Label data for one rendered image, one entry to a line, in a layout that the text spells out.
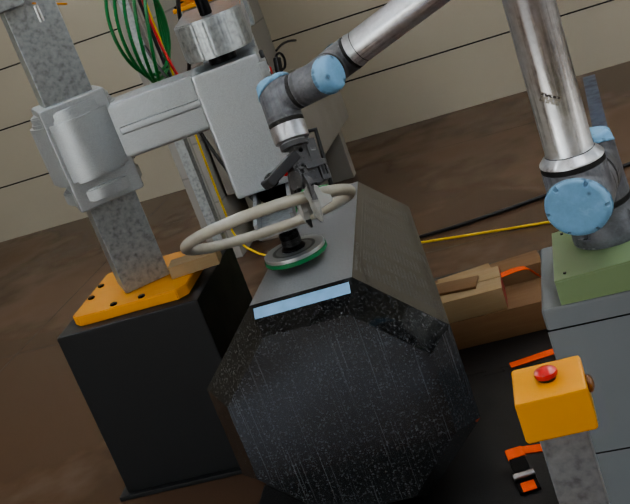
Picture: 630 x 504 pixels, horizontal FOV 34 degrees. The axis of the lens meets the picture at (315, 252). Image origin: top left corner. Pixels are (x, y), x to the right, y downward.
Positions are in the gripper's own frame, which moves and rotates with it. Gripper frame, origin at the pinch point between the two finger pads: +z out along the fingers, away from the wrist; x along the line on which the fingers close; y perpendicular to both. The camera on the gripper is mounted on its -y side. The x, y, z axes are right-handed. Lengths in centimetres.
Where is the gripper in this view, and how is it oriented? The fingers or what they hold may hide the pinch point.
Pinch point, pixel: (312, 220)
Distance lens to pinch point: 249.4
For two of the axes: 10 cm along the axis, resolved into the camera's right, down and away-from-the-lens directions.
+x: -4.2, 2.1, 8.8
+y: 8.5, -2.6, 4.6
